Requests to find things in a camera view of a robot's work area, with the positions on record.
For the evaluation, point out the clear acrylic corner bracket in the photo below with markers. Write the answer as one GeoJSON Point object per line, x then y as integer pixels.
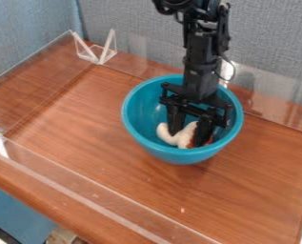
{"type": "Point", "coordinates": [95, 53]}

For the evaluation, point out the blue plastic bowl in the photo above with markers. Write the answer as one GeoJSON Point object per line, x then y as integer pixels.
{"type": "Point", "coordinates": [143, 113]}

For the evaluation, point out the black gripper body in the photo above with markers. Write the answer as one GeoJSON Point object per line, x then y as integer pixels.
{"type": "Point", "coordinates": [196, 95]}

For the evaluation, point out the white and brown toy mushroom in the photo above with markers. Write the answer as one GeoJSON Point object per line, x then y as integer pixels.
{"type": "Point", "coordinates": [182, 139]}

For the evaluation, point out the clear acrylic front barrier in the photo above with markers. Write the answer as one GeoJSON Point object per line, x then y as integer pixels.
{"type": "Point", "coordinates": [102, 215]}

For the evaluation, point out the clear acrylic back barrier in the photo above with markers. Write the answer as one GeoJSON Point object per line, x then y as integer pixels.
{"type": "Point", "coordinates": [266, 94]}

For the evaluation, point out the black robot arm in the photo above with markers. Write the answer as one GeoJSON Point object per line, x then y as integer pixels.
{"type": "Point", "coordinates": [206, 40]}

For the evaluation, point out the clear acrylic barrier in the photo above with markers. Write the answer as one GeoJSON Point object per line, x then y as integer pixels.
{"type": "Point", "coordinates": [266, 94]}
{"type": "Point", "coordinates": [102, 215]}

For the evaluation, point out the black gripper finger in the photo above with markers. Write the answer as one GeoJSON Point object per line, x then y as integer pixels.
{"type": "Point", "coordinates": [204, 132]}
{"type": "Point", "coordinates": [176, 119]}

